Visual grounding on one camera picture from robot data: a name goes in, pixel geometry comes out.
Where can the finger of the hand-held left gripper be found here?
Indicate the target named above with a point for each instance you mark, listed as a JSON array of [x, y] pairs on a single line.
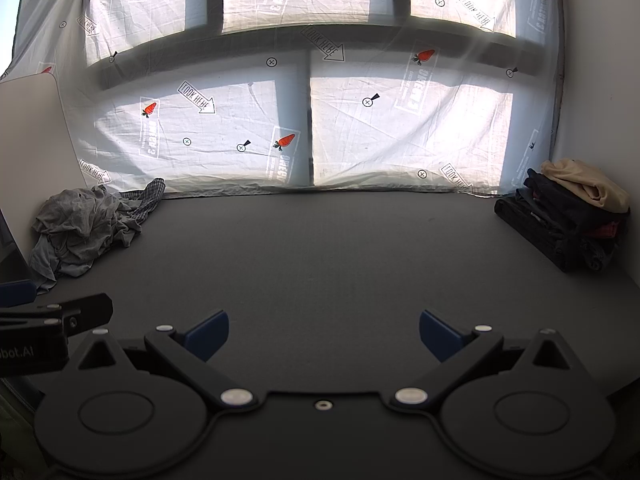
[[85, 310], [17, 294]]

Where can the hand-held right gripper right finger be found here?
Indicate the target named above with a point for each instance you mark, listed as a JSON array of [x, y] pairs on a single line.
[[440, 335]]

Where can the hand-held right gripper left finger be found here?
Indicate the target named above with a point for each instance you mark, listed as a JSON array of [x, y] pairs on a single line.
[[207, 335]]

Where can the grey t-shirt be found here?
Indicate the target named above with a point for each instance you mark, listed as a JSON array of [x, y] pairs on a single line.
[[80, 215]]

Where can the blue-grey crumpled shirt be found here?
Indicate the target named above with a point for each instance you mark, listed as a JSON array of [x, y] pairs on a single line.
[[47, 265]]

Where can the plaid crumpled shirt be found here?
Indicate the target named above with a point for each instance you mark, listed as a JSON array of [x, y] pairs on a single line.
[[150, 195]]

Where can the black folded pants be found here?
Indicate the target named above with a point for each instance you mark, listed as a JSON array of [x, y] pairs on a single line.
[[530, 225]]

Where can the dark teal folded garment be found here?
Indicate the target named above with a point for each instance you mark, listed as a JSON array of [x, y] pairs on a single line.
[[532, 200]]

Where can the dark folded jeans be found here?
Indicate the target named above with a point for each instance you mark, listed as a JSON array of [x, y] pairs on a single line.
[[600, 255]]

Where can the red plaid folded garment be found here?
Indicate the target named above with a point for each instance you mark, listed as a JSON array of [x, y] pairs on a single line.
[[607, 230]]

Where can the beige folded garment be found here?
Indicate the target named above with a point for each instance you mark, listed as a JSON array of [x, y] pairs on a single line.
[[595, 185]]

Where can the metal pole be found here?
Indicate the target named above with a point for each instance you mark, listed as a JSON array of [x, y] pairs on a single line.
[[556, 85]]

